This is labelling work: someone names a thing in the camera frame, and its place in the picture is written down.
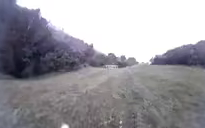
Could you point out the green grass field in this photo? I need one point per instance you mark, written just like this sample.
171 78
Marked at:
100 96

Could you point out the wood of dark trees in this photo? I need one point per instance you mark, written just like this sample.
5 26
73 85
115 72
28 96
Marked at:
30 46
190 53

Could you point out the robot's own part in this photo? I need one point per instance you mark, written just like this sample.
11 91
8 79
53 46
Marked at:
65 126

